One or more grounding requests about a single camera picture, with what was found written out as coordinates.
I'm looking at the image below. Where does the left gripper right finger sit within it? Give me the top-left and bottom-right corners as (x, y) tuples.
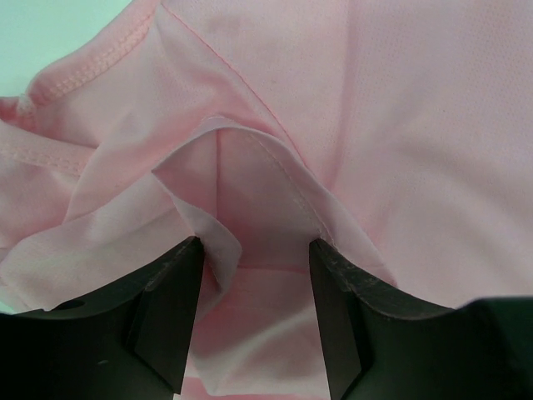
(309, 239), (532, 399)

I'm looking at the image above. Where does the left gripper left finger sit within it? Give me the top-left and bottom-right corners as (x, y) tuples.
(1, 237), (204, 399)

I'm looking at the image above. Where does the pink t shirt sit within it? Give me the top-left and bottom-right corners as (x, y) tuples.
(1, 1), (532, 399)

